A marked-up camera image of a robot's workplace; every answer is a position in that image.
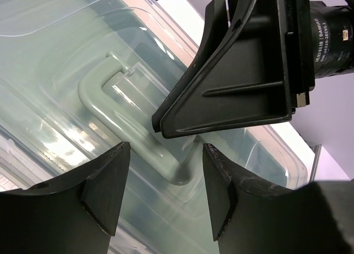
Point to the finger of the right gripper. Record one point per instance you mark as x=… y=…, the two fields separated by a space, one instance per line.
x=215 y=28
x=231 y=90

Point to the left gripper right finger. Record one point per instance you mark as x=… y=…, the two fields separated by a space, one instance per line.
x=250 y=214

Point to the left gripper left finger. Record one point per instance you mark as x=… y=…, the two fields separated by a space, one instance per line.
x=76 y=212

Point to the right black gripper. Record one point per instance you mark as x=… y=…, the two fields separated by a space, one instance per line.
x=309 y=39

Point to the green toolbox with clear lid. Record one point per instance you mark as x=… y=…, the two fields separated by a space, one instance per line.
x=80 y=76

